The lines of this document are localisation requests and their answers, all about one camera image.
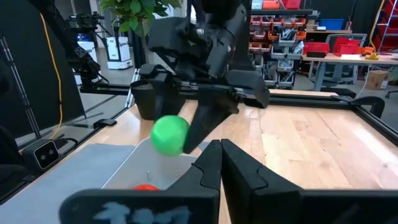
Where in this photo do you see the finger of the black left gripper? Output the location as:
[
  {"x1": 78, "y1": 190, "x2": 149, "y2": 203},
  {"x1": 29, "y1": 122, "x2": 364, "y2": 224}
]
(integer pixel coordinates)
[
  {"x1": 182, "y1": 69, "x2": 271, "y2": 155},
  {"x1": 139, "y1": 64, "x2": 187, "y2": 121}
]

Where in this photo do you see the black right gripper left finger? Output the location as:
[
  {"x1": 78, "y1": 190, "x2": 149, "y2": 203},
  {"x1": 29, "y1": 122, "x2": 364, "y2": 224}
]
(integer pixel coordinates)
[{"x1": 58, "y1": 139, "x2": 223, "y2": 224}]

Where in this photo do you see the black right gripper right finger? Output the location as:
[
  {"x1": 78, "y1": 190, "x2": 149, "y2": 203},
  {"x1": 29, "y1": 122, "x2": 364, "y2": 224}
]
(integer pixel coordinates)
[{"x1": 221, "y1": 138, "x2": 398, "y2": 224}]

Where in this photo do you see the red toy tomato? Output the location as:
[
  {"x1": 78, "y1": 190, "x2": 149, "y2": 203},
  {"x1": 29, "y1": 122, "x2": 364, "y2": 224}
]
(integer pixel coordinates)
[{"x1": 134, "y1": 184, "x2": 160, "y2": 191}]

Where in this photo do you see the green toy ball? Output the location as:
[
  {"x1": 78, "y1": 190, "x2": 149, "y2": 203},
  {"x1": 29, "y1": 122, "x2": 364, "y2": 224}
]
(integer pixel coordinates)
[{"x1": 150, "y1": 114, "x2": 191, "y2": 157}]

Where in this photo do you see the white metal bar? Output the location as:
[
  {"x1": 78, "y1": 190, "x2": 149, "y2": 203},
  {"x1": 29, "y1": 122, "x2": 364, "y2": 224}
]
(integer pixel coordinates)
[{"x1": 124, "y1": 68, "x2": 140, "y2": 108}]

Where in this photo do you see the shelf with parts bins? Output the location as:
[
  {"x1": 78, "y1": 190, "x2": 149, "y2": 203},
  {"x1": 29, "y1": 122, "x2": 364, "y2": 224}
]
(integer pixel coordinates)
[{"x1": 248, "y1": 8, "x2": 315, "y2": 88}]

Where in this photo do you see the green leafy plant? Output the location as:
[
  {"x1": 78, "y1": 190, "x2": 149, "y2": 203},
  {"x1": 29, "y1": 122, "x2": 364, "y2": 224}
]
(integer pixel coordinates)
[{"x1": 99, "y1": 0, "x2": 183, "y2": 39}]

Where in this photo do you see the red storage bin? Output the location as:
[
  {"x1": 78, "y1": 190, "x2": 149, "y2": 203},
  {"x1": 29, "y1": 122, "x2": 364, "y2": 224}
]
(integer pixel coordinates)
[
  {"x1": 303, "y1": 41, "x2": 331, "y2": 55},
  {"x1": 332, "y1": 36, "x2": 362, "y2": 57}
]

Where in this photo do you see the grey cloth mat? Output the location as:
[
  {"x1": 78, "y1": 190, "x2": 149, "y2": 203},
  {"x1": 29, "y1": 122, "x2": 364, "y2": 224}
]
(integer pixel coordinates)
[{"x1": 0, "y1": 142, "x2": 136, "y2": 224}]

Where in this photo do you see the blue storage bin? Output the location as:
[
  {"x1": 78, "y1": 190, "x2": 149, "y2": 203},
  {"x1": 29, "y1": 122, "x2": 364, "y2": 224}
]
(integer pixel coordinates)
[{"x1": 318, "y1": 18, "x2": 345, "y2": 31}]

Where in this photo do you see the grey office chair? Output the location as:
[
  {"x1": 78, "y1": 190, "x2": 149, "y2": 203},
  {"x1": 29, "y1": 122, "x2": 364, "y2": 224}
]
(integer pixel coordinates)
[{"x1": 323, "y1": 32, "x2": 368, "y2": 82}]

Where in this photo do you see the wooden work desk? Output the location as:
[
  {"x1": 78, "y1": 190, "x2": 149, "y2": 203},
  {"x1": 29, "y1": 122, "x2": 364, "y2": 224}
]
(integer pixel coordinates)
[{"x1": 300, "y1": 52, "x2": 398, "y2": 91}]

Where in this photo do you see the black standing panel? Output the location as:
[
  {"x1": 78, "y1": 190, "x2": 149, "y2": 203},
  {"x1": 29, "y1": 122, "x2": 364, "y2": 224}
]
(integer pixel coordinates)
[{"x1": 0, "y1": 0, "x2": 87, "y2": 139}]

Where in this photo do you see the cardboard box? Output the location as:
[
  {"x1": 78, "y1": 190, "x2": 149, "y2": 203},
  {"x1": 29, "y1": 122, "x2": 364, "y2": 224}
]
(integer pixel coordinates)
[{"x1": 366, "y1": 69, "x2": 391, "y2": 91}]

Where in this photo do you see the red ladder rack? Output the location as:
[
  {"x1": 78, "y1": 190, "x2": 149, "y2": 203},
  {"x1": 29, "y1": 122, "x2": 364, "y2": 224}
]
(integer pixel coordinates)
[{"x1": 372, "y1": 0, "x2": 398, "y2": 52}]

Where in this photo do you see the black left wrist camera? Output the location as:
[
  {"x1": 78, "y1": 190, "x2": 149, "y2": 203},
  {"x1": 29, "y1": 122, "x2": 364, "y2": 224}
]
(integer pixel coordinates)
[{"x1": 147, "y1": 16, "x2": 203, "y2": 60}]

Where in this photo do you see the black camera tripod rig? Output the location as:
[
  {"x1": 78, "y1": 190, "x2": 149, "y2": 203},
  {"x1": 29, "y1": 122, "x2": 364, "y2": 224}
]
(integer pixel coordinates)
[{"x1": 64, "y1": 11, "x2": 110, "y2": 88}]

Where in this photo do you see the yellow cable with base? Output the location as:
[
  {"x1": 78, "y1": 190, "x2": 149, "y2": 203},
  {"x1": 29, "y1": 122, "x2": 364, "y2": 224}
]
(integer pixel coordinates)
[{"x1": 364, "y1": 0, "x2": 387, "y2": 61}]

